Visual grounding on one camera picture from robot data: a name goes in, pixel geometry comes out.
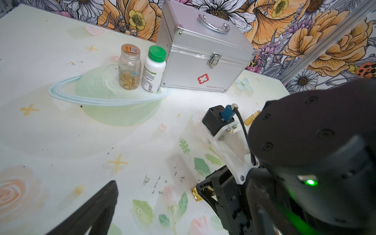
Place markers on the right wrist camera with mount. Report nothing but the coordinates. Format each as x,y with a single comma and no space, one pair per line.
226,132

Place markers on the clear jar brown contents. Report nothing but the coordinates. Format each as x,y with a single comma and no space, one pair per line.
129,67

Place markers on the white bottle green cap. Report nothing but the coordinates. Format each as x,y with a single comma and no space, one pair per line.
154,67

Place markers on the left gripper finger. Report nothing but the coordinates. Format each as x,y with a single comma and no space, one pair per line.
94,216

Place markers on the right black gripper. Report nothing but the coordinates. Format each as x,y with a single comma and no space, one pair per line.
231,205

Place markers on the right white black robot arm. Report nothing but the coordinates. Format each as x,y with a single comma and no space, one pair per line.
306,165

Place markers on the silver aluminium first aid case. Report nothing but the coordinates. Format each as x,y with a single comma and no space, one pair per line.
204,52

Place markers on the right aluminium corner post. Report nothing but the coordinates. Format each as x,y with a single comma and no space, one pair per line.
335,39

